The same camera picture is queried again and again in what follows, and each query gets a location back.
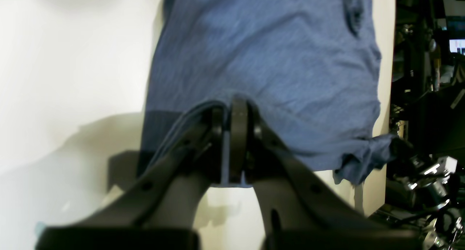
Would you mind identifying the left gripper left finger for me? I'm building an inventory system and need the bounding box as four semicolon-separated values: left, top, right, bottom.
36;105;225;250

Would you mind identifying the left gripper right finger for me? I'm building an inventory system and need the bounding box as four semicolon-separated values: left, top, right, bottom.
229;97;422;250

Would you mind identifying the dark blue t-shirt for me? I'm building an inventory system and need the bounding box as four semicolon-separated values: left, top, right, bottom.
141;0;394;185

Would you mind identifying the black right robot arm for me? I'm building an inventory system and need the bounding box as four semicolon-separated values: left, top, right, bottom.
370;138;464;250

